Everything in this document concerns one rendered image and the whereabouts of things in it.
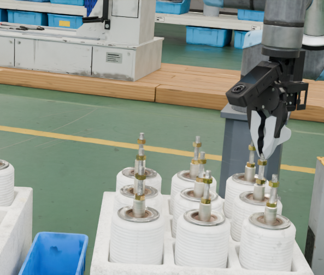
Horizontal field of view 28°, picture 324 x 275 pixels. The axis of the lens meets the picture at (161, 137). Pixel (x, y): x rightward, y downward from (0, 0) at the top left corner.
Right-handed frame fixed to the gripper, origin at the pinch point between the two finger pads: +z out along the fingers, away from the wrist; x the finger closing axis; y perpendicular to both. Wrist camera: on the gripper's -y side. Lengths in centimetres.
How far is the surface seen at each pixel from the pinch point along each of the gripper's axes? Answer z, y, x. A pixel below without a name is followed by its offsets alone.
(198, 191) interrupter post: 8.6, -9.7, 6.2
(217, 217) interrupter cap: 9.5, -13.8, -4.0
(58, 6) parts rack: 11, 217, 479
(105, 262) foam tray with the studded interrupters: 16.8, -32.7, 3.2
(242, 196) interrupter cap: 9.5, -1.8, 2.0
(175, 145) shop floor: 35, 68, 108
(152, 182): 10.3, -11.6, 18.8
